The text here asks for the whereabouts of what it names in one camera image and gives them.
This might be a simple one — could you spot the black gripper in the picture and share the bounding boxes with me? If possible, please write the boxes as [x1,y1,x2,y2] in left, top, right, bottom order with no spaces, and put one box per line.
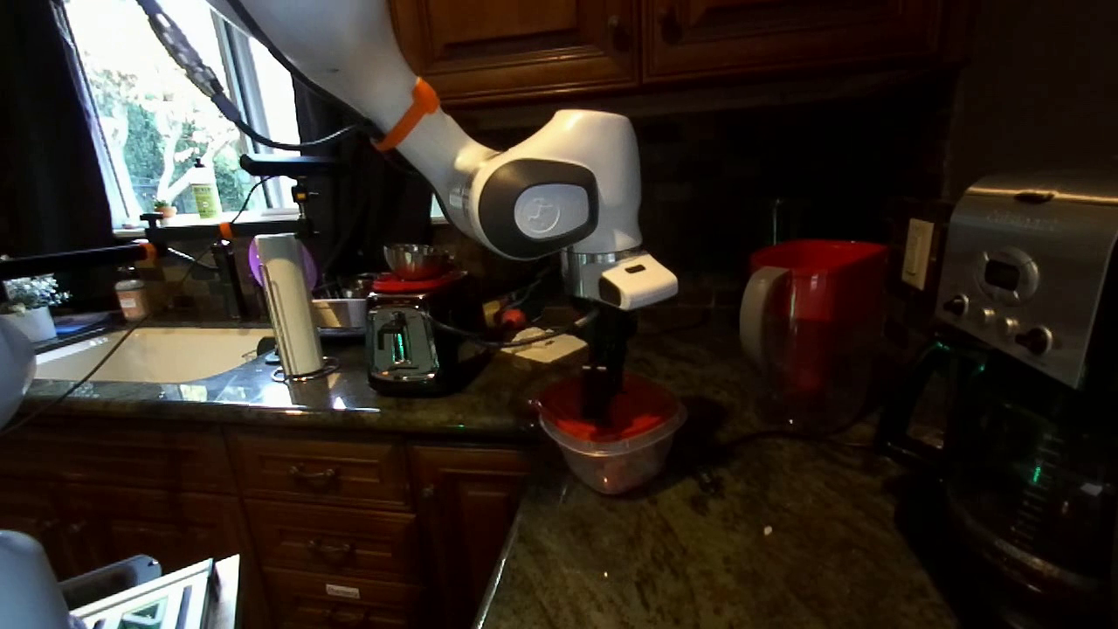
[576,305,643,429]

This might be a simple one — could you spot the red plastic container lid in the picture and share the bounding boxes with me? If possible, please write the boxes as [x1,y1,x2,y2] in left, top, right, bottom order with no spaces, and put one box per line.
[537,370,689,454]

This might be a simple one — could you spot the clear plastic food container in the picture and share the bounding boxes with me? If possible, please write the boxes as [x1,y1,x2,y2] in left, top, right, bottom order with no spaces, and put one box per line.
[535,398,692,498]

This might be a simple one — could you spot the white folded napkin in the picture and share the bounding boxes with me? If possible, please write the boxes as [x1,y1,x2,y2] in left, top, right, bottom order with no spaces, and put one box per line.
[503,325,591,370]

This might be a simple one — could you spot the small red object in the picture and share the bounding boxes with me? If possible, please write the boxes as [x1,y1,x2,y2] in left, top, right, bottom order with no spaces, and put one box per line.
[484,298,532,334]

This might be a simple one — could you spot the black box silver front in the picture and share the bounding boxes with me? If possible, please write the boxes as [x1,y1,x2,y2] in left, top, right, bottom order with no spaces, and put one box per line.
[365,291,493,403]

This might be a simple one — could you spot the stainless steel mixing bowl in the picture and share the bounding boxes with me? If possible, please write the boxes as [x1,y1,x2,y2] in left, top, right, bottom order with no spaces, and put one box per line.
[382,238,454,279]

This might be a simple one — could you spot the small white bowl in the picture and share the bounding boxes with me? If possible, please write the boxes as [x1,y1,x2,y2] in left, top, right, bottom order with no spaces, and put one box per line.
[309,294,372,337]

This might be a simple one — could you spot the brown wooden base cabinets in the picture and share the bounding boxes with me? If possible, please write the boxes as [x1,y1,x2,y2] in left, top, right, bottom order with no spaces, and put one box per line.
[0,413,535,629]

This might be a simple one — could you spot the purple round object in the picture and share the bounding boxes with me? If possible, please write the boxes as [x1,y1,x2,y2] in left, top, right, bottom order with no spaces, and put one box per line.
[244,229,323,298]

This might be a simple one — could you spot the silver black coffee maker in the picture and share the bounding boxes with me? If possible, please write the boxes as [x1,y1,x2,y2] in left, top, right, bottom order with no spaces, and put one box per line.
[874,170,1118,629]

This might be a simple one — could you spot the green soap bottle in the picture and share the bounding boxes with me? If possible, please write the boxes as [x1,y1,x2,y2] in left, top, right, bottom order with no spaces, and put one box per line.
[188,152,225,222]

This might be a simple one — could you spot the light sink basin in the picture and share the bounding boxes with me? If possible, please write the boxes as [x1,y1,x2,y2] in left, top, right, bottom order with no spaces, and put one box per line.
[33,322,276,392]

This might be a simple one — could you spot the kitchen window with trees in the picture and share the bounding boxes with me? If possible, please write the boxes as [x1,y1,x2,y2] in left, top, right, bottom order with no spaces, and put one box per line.
[64,0,309,229]

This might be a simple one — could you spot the white potted plant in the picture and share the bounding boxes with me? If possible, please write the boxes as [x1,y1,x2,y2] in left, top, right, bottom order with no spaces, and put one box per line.
[0,272,76,349]

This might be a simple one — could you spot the dark curtain panel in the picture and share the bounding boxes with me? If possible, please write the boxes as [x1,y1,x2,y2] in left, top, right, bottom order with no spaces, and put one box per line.
[0,0,124,266]

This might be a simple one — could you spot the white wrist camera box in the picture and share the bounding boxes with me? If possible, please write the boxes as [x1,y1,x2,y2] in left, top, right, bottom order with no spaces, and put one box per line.
[595,254,682,313]

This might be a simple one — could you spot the white wall outlet plate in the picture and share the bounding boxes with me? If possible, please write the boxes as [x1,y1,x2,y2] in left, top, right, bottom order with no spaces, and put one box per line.
[903,213,940,294]

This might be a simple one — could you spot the brown wooden wall cabinets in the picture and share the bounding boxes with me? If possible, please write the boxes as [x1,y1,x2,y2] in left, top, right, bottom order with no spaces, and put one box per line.
[389,0,977,116]

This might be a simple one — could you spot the black camera bar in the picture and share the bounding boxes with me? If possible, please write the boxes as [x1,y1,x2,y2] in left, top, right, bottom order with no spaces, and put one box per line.
[234,150,350,180]

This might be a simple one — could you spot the white robot cart frame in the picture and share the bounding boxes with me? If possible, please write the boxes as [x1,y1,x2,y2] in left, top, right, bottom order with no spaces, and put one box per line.
[64,551,244,629]

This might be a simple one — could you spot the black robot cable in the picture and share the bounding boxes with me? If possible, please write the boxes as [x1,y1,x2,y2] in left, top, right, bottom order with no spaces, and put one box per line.
[133,0,360,158]

